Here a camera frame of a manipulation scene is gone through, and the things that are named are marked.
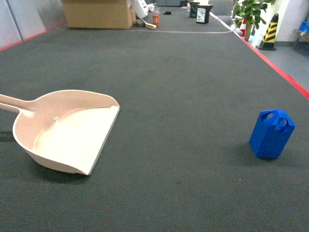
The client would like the beige plastic dustpan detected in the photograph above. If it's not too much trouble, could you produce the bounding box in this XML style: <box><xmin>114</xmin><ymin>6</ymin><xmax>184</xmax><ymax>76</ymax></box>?
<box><xmin>0</xmin><ymin>90</ymin><xmax>120</xmax><ymax>175</ymax></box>

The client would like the blue plastic block part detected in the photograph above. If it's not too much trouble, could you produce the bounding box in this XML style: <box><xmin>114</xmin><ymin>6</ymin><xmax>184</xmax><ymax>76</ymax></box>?
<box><xmin>249</xmin><ymin>109</ymin><xmax>295</xmax><ymax>159</ymax></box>

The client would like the black bin with label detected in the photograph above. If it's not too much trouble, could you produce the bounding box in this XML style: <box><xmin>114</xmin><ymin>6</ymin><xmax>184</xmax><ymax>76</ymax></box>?
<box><xmin>196</xmin><ymin>4</ymin><xmax>213</xmax><ymax>24</ymax></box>

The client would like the red white traffic cone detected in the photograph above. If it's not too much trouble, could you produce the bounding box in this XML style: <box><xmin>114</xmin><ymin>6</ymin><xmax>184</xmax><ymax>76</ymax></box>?
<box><xmin>239</xmin><ymin>18</ymin><xmax>247</xmax><ymax>38</ymax></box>

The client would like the large cardboard box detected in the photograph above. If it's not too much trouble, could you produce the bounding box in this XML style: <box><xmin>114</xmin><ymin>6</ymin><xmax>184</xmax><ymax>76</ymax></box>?
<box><xmin>62</xmin><ymin>0</ymin><xmax>136</xmax><ymax>29</ymax></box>

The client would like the yellow black striped bollard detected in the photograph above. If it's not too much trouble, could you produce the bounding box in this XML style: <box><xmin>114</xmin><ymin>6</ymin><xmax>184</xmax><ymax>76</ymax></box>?
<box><xmin>257</xmin><ymin>14</ymin><xmax>279</xmax><ymax>51</ymax></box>

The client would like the potted green plant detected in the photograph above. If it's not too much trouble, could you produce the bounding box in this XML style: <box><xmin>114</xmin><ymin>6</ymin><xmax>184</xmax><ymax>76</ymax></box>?
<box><xmin>232</xmin><ymin>0</ymin><xmax>276</xmax><ymax>41</ymax></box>

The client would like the wooden handled brush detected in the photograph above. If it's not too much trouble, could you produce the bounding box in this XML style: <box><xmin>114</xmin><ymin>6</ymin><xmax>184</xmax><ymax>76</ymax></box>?
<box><xmin>136</xmin><ymin>19</ymin><xmax>157</xmax><ymax>29</ymax></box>

